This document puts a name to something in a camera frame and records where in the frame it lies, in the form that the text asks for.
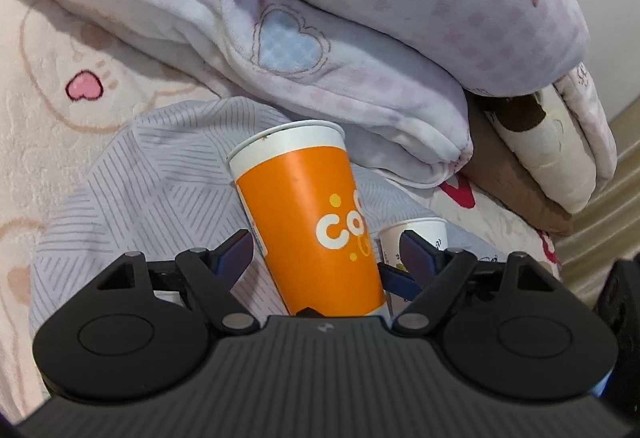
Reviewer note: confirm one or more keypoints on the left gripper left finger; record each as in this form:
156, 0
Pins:
141, 328

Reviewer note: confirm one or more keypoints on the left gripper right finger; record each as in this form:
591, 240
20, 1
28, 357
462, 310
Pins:
511, 329

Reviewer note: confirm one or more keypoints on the orange paper cup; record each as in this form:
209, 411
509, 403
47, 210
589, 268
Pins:
300, 196

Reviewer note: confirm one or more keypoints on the white floral paper cup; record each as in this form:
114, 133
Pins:
415, 245

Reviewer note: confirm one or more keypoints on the beige pleated curtain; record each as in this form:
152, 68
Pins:
608, 228

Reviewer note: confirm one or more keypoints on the cream brown folded blanket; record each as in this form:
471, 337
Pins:
543, 155

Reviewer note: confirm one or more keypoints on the cartoon print bed sheet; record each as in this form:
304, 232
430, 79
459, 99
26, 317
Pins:
67, 89

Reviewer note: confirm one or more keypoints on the pink checked folded quilt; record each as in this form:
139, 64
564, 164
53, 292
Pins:
393, 73

